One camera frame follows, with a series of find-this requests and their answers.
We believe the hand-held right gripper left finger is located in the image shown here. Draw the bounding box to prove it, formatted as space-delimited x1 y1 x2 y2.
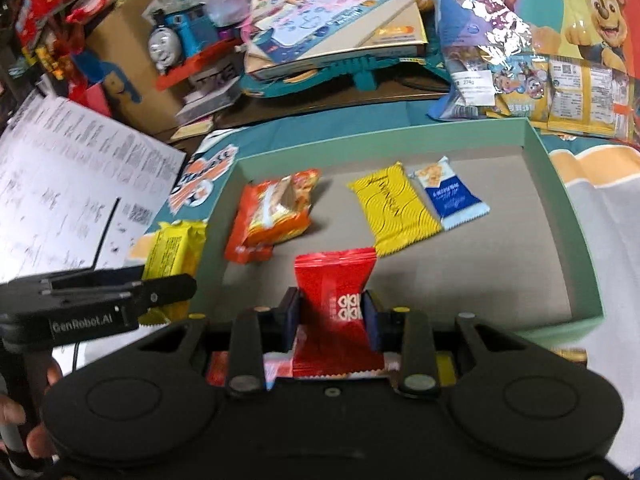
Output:
122 287 301 397

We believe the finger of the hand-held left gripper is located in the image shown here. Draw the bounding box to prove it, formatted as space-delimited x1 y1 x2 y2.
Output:
132 273 198 314

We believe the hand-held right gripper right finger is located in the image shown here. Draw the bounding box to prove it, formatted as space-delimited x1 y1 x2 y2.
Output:
363 289 541 397

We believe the yellow printed snack packet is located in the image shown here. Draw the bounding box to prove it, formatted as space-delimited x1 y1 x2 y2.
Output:
130 219 209 327

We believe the dark red snack packet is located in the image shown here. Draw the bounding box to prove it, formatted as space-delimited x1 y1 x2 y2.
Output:
292 247 387 379

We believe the green cardboard box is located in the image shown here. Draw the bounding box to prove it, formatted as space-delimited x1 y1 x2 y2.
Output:
189 117 607 335

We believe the person's left hand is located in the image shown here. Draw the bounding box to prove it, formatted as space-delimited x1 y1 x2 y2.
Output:
0 358 64 461

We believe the small yellow snack packet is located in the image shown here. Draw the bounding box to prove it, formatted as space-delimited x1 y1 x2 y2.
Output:
435 352 459 382

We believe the bright red snack packet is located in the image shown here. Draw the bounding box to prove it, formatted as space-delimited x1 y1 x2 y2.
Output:
207 352 232 387

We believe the orange noodle snack packet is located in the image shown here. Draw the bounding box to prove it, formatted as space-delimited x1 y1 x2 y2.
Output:
223 168 321 265

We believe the yellow wavy-striped snack packet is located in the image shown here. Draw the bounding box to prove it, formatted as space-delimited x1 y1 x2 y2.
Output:
347 161 444 259

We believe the white instruction sheet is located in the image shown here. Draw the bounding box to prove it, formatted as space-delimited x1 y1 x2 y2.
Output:
0 94 187 283

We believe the blue white cracker packet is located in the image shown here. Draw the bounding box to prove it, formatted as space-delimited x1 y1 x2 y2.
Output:
408 155 490 231

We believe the beige booklet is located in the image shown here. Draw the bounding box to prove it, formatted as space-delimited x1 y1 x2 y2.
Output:
169 119 215 142

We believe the grey booklet stack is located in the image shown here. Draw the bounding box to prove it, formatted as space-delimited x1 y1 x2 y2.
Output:
174 56 247 127

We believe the brown cardboard box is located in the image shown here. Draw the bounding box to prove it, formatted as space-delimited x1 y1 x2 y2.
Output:
82 0 187 137

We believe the teal plastic toy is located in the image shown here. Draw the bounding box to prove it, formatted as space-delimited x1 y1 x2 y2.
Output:
239 52 452 99

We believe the teal orange grey printed blanket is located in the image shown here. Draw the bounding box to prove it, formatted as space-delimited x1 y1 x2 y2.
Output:
50 100 640 461

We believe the blue toy train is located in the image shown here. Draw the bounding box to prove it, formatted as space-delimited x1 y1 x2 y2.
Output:
147 2 247 92

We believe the yellow cartoon snack pack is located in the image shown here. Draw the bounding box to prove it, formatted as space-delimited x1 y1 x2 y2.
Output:
494 56 552 124
546 56 635 139

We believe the doodle mat box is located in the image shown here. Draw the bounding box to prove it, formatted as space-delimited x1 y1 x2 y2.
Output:
243 0 429 82

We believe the cartoon dog foil bag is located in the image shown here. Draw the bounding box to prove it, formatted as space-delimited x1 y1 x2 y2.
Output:
426 0 640 122

